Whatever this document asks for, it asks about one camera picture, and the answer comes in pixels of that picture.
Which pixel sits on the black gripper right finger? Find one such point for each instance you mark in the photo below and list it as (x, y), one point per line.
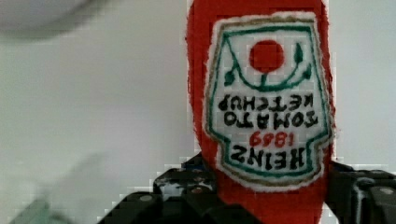
(361, 196)

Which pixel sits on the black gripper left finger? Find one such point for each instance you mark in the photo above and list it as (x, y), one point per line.
(184, 195)

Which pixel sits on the red plush ketchup bottle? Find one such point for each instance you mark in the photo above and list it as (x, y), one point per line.
(260, 89)

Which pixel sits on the grey round plate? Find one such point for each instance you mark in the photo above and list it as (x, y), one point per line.
(20, 18)

